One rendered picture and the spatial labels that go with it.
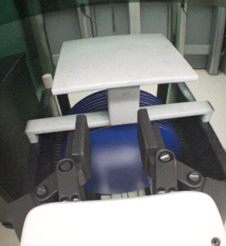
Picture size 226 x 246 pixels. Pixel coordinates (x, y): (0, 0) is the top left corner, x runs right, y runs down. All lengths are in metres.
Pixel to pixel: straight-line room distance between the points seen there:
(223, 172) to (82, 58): 0.19
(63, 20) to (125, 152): 0.63
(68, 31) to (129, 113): 0.65
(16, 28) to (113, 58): 0.29
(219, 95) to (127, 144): 0.60
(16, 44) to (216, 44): 0.75
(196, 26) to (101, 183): 0.74
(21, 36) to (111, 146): 0.29
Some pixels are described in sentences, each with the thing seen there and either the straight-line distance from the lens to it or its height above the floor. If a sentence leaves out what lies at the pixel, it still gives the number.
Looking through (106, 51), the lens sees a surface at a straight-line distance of 0.20.
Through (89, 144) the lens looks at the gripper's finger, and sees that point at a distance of 0.15.
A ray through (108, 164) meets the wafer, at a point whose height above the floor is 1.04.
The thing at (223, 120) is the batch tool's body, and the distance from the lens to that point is 0.71.
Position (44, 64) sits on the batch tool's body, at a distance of 0.45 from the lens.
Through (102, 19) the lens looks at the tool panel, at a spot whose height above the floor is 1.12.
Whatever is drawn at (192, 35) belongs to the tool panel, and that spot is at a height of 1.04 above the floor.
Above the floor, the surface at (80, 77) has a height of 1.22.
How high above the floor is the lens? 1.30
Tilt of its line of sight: 42 degrees down
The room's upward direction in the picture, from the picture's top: 6 degrees counter-clockwise
